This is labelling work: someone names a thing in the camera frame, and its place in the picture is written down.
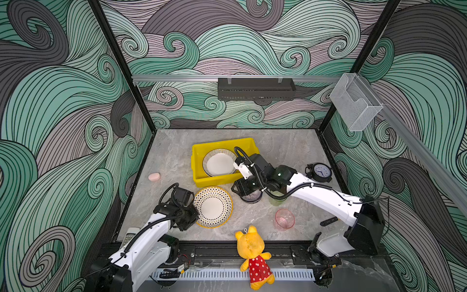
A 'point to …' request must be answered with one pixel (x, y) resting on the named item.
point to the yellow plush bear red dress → (250, 245)
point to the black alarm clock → (319, 171)
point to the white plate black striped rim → (219, 162)
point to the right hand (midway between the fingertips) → (236, 187)
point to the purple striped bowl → (253, 196)
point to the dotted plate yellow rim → (214, 206)
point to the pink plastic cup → (284, 219)
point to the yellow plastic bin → (199, 151)
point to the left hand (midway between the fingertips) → (199, 216)
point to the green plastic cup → (276, 202)
